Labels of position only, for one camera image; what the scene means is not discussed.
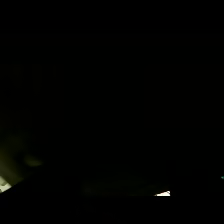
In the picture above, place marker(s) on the dark olive garment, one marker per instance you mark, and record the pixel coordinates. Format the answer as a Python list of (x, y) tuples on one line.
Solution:
[(100, 100)]

